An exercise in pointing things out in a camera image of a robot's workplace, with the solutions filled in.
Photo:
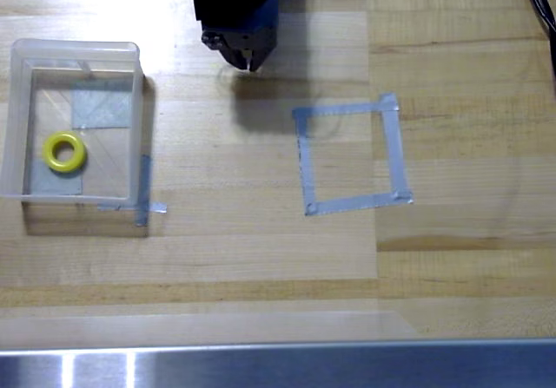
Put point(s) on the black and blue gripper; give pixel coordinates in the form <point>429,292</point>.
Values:
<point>243,42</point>

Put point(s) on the clear plastic container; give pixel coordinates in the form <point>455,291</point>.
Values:
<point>137,101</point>

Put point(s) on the grey tape patch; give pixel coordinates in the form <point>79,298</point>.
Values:
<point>39,186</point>
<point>102,106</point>

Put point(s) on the shiny metal rail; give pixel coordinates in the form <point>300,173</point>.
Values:
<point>304,364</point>

